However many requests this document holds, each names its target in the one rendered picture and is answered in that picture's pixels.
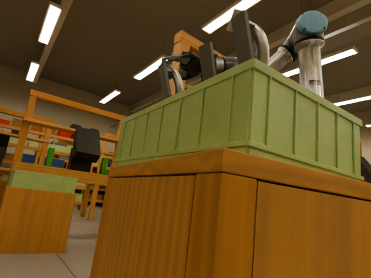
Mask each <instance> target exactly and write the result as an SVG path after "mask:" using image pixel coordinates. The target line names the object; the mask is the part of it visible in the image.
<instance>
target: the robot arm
mask: <svg viewBox="0 0 371 278"><path fill-rule="evenodd" d="M327 25H328V21H327V18H326V17H325V15H324V14H321V13H320V12H318V11H315V10H310V11H307V12H304V13H303V14H301V15H300V17H299V18H298V19H297V20H296V22H295V25H294V27H293V29H292V31H291V33H290V35H289V37H288V38H287V40H286V41H285V43H284V44H283V45H282V46H281V47H279V48H278V51H277V52H276V53H275V54H274V55H273V56H271V57H270V58H269V61H268V66H269V67H271V68H273V69H275V70H276V71H280V70H281V69H282V68H283V67H284V66H286V65H290V64H292V63H293V62H294V61H296V60H297V59H298V60H299V79H300V84H301V85H302V86H304V87H305V88H307V89H309V90H311V91H312V92H314V93H316V94H318V95H319V96H321V97H323V98H324V84H323V76H322V61H321V48H322V47H323V46H324V44H325V41H324V31H325V30H326V29H327ZM187 52H189V51H182V54H181V55H180V54H176V53H174V52H172V53H171V54H172V55H171V56H168V57H166V60H169V61H171V62H172V61H176V62H180V64H179V66H180V67H179V69H180V70H177V71H178V72H179V74H180V75H181V78H182V80H188V79H191V78H193V77H196V76H197V75H199V74H200V73H201V72H202V70H201V64H200V57H199V56H198V55H197V54H196V53H194V52H190V53H187ZM237 65H238V63H237V57H220V56H219V55H218V56H217V58H216V60H215V70H216V75H218V74H220V73H222V72H224V71H227V70H229V69H231V68H233V67H235V66H237ZM185 71H186V72H185Z"/></svg>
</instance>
